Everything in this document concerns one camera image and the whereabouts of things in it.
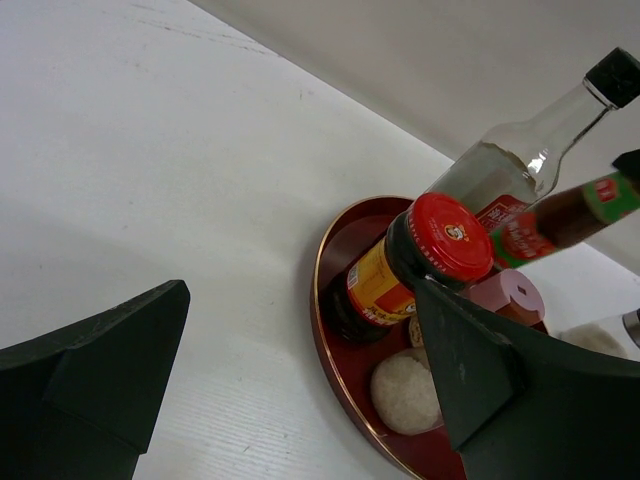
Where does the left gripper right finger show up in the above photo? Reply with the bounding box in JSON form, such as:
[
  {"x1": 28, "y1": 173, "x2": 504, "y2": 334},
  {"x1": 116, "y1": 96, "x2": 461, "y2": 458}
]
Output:
[{"x1": 415, "y1": 279, "x2": 639, "y2": 479}]

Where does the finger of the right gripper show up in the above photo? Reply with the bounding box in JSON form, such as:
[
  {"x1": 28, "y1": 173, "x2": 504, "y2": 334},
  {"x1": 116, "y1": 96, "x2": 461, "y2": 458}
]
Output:
[{"x1": 612, "y1": 149, "x2": 640, "y2": 183}]

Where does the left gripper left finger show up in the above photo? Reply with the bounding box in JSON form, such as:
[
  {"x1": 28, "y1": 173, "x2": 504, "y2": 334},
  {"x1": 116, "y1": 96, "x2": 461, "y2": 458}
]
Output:
[{"x1": 1, "y1": 280, "x2": 190, "y2": 479}]

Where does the clear bottle black cap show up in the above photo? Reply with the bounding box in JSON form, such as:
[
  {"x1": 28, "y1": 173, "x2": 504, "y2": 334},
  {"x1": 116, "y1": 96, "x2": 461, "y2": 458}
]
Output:
[{"x1": 428, "y1": 47, "x2": 639, "y2": 231}]

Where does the red sauce bottle yellow cap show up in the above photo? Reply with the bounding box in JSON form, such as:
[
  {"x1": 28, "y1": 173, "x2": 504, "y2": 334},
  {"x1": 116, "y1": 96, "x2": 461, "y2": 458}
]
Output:
[{"x1": 490, "y1": 169, "x2": 639, "y2": 270}]

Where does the grey-lid white powder shaker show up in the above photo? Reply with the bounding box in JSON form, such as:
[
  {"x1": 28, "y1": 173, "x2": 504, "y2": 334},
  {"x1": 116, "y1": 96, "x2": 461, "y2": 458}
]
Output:
[{"x1": 370, "y1": 348, "x2": 443, "y2": 436}]

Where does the red-lid chili sauce jar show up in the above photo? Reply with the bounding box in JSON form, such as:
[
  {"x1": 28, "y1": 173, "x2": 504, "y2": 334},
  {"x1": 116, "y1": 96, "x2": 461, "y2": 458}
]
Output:
[{"x1": 320, "y1": 193, "x2": 494, "y2": 344}]

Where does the red round lacquer tray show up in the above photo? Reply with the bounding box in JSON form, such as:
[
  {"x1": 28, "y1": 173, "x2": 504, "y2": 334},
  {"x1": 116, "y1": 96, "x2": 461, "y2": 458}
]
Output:
[{"x1": 310, "y1": 196, "x2": 469, "y2": 479}]

